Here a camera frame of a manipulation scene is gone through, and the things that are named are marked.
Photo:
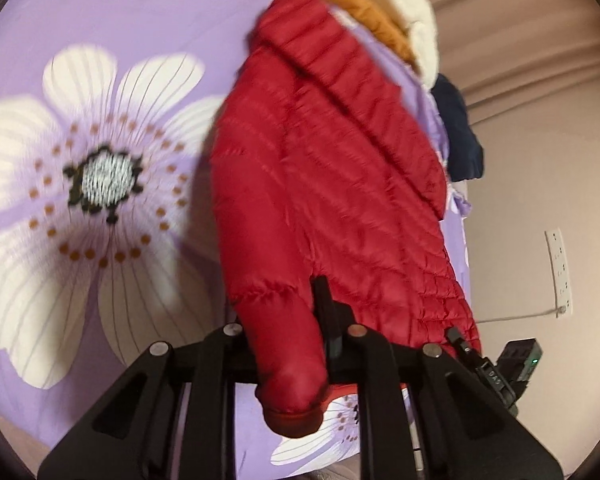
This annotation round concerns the dark navy garment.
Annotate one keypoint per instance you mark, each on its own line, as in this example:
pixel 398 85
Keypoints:
pixel 460 130

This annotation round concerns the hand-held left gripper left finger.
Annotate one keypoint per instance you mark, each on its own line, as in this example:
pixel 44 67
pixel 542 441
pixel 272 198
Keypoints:
pixel 215 355

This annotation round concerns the orange garment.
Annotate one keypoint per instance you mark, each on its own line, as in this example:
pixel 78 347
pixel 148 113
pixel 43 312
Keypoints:
pixel 370 10

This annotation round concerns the purple floral bed sheet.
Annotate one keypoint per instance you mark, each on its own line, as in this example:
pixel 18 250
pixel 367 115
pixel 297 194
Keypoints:
pixel 130 10

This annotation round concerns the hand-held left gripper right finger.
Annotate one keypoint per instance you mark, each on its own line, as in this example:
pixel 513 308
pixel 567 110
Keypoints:
pixel 330 320

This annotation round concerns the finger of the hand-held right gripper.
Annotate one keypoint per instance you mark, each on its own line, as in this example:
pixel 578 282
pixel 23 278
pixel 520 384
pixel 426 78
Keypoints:
pixel 462 345

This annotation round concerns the white wall power strip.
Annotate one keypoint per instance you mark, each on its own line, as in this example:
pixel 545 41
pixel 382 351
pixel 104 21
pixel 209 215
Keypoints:
pixel 559 270

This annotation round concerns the white fleece garment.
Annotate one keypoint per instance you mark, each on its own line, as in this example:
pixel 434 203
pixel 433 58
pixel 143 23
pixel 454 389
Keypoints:
pixel 415 5

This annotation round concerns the red puffer jacket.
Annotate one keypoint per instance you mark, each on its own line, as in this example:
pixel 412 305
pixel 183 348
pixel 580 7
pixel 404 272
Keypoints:
pixel 330 185

